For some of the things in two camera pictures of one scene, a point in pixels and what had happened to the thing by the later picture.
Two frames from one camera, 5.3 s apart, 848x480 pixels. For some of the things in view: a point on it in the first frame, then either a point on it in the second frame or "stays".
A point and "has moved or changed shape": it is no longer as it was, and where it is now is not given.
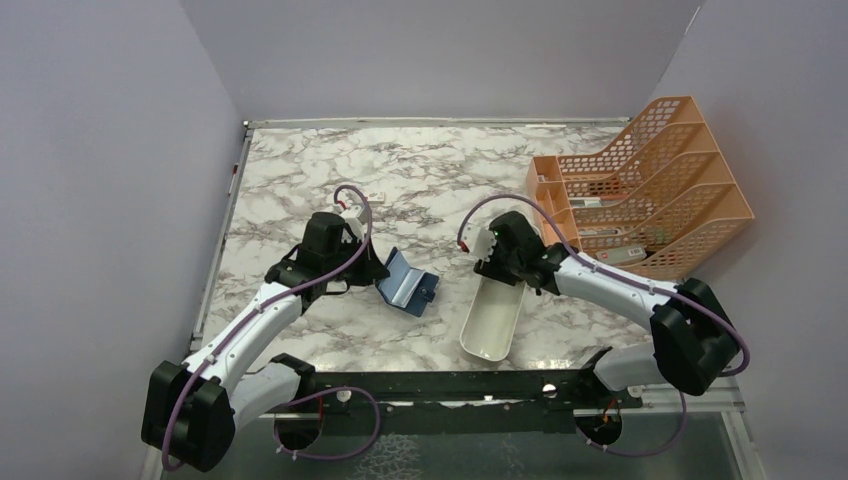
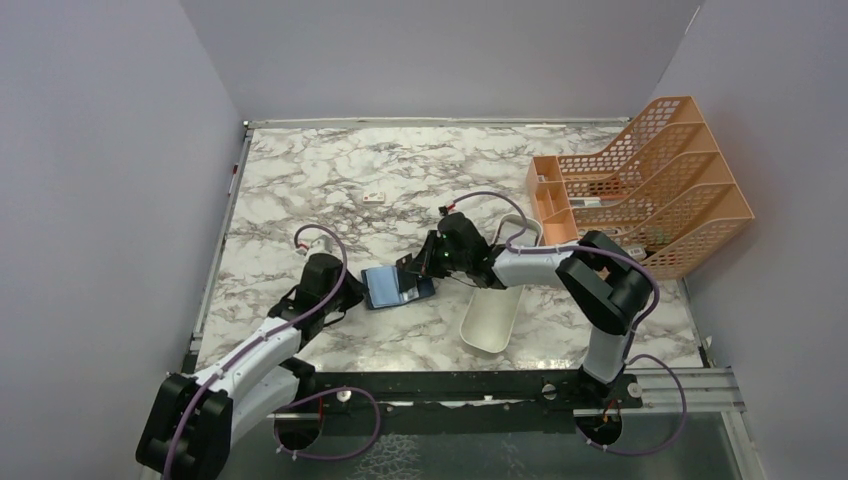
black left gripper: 372,270 to 355,293
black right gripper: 493,270 to 424,262
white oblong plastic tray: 490,317 stays
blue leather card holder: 407,288 has moved or changed shape
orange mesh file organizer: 658,202 stays
